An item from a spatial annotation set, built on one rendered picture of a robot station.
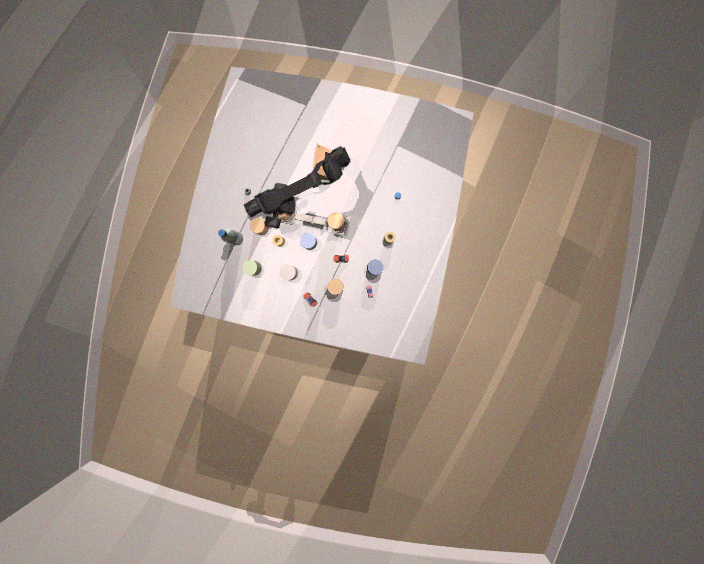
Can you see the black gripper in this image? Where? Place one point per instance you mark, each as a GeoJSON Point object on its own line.
{"type": "Point", "coordinates": [275, 221]}

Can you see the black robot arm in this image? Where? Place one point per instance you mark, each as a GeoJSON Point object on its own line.
{"type": "Point", "coordinates": [270, 200]}

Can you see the pale green cylinder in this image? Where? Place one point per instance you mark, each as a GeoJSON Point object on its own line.
{"type": "Point", "coordinates": [252, 267]}

